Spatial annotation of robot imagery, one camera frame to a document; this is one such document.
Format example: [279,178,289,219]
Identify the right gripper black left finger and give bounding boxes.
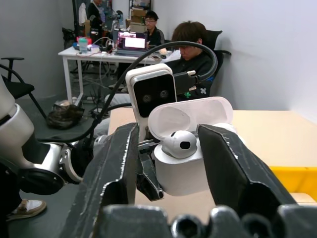
[60,122,140,238]

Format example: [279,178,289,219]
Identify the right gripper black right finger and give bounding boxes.
[197,123,298,210]

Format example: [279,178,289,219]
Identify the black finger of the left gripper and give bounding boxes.
[135,152,165,202]

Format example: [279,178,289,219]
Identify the white earbud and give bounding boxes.
[161,130,198,159]

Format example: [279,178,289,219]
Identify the white earbud case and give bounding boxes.
[148,96,246,197]

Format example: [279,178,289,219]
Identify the yellow plastic bin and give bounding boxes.
[268,165,317,199]

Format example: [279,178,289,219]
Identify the dark camouflage bag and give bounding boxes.
[46,100,85,130]

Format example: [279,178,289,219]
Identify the tan white sneaker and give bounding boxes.
[6,199,48,222]

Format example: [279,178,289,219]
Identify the person in black jacket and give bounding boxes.
[108,21,223,124]

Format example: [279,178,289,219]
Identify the silver white robot body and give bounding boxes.
[0,73,35,174]

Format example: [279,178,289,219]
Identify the open laptop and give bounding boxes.
[114,31,150,57]

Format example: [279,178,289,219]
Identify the person with glasses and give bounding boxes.
[143,10,166,48]

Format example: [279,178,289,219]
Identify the teal drinking bottle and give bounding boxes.
[77,37,90,55]

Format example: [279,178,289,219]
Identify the black office chair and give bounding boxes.
[205,29,232,84]

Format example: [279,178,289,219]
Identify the white desk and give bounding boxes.
[58,45,160,100]

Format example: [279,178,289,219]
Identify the black visitor chair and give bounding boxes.
[0,57,48,120]

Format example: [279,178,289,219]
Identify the shelf with cardboard boxes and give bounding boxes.
[125,0,152,33]

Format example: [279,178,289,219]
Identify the standing person dark clothes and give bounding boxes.
[87,0,106,38]

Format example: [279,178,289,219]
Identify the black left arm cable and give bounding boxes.
[74,41,218,149]

